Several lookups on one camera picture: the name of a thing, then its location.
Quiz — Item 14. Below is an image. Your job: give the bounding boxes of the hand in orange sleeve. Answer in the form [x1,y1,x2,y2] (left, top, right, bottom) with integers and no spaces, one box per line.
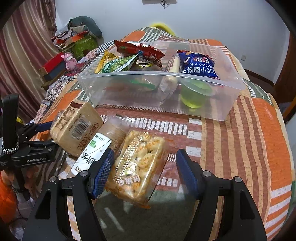
[1,166,39,189]

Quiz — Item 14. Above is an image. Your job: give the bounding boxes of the beige wafer biscuit pack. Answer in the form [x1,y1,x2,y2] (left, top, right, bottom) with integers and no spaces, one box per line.
[50,99,103,157]

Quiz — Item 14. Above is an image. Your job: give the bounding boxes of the patchwork striped bedspread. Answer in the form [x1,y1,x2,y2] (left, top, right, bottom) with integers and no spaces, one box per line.
[33,27,295,240]

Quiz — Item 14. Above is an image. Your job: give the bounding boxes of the red and dark boxes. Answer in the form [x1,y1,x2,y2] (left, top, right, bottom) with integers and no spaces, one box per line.
[39,52,66,90]

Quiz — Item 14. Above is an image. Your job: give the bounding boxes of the red noodle snack bag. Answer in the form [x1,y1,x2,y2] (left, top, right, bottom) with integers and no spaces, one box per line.
[114,40,165,67]

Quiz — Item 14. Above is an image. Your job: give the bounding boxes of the clear plastic storage bin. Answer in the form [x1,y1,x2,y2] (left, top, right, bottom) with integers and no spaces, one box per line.
[78,41,245,121]

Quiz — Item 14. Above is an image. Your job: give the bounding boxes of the green jelly cup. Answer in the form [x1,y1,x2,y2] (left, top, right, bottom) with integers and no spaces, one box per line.
[180,79,214,109]

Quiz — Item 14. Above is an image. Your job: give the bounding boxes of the brown wooden door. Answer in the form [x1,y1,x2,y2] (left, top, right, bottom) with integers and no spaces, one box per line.
[274,34,295,123]

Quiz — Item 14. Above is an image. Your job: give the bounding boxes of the orange cracker roll packet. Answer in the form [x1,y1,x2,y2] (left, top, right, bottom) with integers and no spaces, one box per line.
[159,54,181,103]

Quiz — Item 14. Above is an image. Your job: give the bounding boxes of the striped maroon curtain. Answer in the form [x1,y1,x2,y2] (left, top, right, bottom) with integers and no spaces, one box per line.
[1,1,58,121]

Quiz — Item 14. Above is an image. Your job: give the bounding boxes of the blue biscuit bag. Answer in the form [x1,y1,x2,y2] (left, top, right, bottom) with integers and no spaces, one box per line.
[177,50,220,80]

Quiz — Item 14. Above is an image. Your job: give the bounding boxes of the clear caramel puffed-rice pack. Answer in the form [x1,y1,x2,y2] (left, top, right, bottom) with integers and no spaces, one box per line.
[105,130,168,208]

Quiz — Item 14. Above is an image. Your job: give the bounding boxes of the yellow headboard hoop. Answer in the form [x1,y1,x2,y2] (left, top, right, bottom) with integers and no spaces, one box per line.
[149,23,176,36]

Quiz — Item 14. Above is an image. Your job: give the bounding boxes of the green pea snack bag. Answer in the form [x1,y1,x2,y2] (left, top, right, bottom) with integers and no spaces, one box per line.
[99,54,138,73]

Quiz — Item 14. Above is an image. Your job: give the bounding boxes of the yellow white snack stick bag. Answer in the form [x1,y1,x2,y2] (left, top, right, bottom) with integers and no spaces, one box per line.
[95,51,118,74]

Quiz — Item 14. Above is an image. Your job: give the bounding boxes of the wall-mounted black monitor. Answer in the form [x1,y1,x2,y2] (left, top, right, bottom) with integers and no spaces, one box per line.
[142,0,177,6]

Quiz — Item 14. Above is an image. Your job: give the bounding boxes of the brown bread loaf bag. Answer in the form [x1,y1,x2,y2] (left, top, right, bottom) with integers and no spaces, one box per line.
[67,115,130,178]

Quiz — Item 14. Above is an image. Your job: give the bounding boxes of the pile of clothes and boxes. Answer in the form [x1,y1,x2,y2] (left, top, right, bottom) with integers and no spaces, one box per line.
[52,16,104,60]

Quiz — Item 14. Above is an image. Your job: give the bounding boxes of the clear green-edged pastry bag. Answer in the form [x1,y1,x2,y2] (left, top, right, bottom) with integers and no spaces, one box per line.
[129,63,163,92]

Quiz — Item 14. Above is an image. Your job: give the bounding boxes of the pink plush toy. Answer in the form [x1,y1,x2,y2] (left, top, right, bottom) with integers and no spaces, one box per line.
[61,52,77,71]

